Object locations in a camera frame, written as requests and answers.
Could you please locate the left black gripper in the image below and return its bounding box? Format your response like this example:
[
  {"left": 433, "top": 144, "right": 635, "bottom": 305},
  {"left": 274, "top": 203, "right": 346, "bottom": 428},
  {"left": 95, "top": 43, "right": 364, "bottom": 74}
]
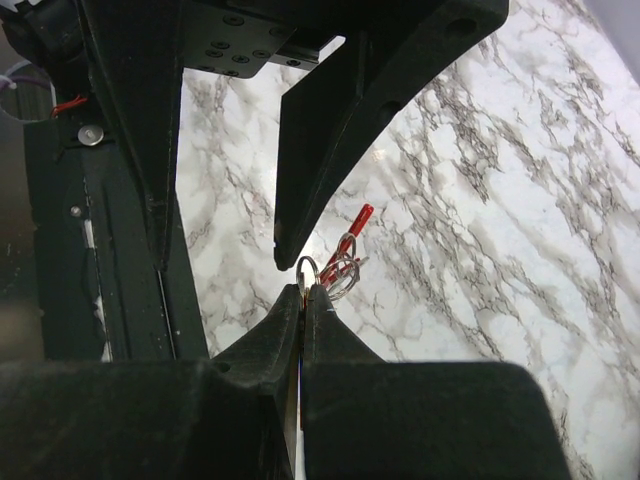
[{"left": 77, "top": 1, "right": 509, "bottom": 271}]

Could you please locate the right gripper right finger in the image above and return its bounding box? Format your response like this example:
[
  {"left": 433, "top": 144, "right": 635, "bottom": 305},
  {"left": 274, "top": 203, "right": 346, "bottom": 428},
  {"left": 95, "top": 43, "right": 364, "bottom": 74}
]
[{"left": 302, "top": 286, "right": 570, "bottom": 479}]

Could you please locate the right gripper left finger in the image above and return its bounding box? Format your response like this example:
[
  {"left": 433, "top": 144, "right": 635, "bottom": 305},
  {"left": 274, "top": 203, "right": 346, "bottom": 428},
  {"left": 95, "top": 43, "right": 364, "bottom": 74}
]
[{"left": 1, "top": 285, "right": 301, "bottom": 479}]

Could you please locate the keyring with keys red tag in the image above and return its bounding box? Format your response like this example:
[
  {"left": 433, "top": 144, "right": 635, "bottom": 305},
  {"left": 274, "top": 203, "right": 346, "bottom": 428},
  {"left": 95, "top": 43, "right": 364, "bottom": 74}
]
[{"left": 296, "top": 203, "right": 374, "bottom": 305}]

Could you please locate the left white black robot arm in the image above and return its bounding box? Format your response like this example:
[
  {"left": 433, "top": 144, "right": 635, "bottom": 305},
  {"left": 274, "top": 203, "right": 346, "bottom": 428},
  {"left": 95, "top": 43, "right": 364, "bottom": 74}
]
[{"left": 1, "top": 1, "right": 509, "bottom": 270}]

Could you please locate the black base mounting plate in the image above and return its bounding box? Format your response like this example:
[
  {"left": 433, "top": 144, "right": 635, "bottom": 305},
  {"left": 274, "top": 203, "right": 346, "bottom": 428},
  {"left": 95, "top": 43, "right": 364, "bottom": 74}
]
[{"left": 24, "top": 120, "right": 208, "bottom": 361}]

